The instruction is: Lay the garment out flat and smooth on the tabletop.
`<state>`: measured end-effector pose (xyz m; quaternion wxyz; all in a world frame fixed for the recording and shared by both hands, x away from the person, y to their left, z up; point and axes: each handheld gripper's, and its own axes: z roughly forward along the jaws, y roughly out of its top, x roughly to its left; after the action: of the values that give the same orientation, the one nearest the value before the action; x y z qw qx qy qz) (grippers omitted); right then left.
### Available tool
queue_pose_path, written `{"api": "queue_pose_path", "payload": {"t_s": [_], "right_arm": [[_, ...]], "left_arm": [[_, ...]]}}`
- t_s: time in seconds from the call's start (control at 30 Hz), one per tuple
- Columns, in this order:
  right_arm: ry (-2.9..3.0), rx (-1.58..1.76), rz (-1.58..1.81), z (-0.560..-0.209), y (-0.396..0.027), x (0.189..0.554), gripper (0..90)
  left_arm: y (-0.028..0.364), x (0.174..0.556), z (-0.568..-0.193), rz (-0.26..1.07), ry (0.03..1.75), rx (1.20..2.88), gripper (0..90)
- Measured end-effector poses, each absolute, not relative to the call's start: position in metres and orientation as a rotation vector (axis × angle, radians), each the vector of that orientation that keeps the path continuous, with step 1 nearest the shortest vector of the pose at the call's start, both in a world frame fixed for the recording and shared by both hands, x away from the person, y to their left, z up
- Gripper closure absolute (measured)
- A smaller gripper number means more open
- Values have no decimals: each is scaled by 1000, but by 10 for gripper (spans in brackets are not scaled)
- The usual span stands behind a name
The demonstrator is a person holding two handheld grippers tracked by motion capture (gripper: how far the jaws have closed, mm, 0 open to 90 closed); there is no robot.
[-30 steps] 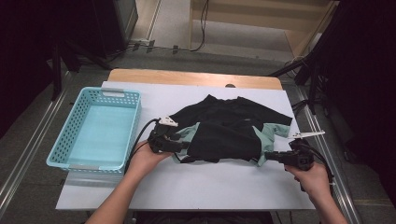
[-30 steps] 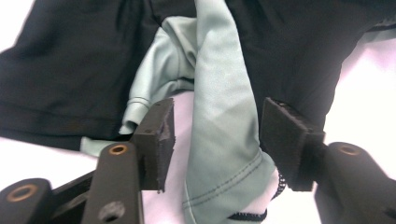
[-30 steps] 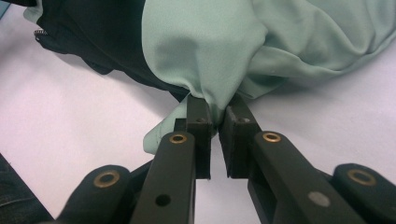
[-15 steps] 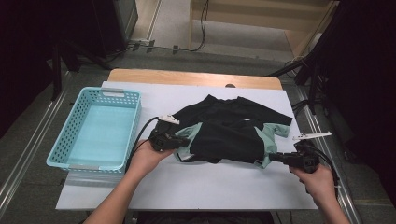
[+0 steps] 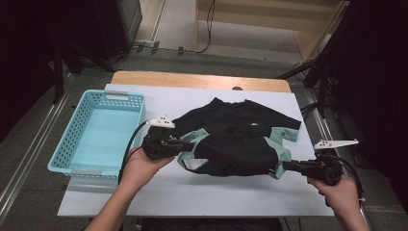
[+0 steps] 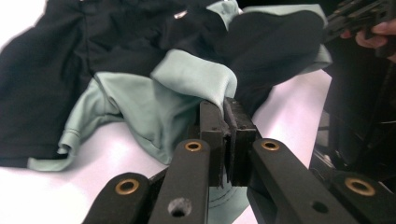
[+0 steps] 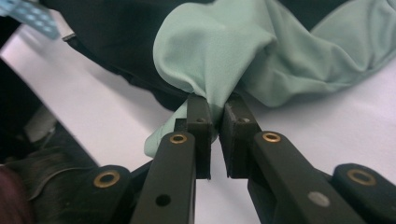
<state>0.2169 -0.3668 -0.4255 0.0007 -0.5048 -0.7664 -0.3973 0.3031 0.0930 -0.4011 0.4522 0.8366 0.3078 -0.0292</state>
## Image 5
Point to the light wooden shelf unit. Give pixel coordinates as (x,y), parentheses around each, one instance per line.
(256,19)

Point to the metal floor rail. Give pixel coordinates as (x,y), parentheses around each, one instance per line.
(32,150)
(322,130)

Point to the black metal stand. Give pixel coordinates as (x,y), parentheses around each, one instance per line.
(58,80)
(324,86)

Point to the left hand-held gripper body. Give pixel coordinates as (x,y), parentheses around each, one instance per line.
(157,146)

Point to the black curtain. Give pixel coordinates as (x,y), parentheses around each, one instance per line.
(378,96)
(19,64)

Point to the dark cabinet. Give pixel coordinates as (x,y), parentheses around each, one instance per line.
(109,25)

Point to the black and green shirt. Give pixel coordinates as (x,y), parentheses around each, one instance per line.
(237,150)

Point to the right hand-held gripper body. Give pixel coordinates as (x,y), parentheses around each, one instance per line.
(325,168)

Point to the turquoise plastic basket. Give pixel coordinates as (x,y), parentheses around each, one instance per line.
(106,138)

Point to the person's left hand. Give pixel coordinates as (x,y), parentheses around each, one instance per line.
(138,170)

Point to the dark round table grommet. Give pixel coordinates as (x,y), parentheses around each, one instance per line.
(237,88)

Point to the person's right hand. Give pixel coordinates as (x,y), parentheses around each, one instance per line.
(343,199)

